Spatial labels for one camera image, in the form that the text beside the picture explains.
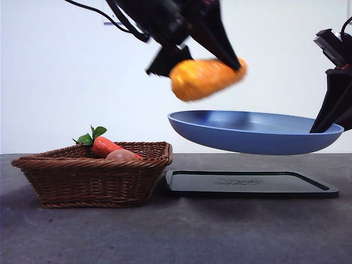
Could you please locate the orange carrot with green leaves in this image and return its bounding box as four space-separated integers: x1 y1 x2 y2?
71 125 144 160

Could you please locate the blue round plate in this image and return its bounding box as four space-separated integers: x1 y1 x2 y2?
167 109 345 156

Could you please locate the pink-brown egg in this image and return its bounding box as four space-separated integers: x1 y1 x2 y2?
105 150 138 161

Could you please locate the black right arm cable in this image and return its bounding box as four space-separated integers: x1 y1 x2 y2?
340 15 352 36

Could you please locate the black rectangular tray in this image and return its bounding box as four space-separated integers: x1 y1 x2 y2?
161 169 340 199

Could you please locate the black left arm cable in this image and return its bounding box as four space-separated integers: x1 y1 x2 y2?
64 0 151 43

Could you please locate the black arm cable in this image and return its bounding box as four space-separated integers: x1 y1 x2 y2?
340 15 352 36
64 0 151 43

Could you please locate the brown wicker basket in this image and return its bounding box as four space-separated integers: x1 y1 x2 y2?
10 141 173 209

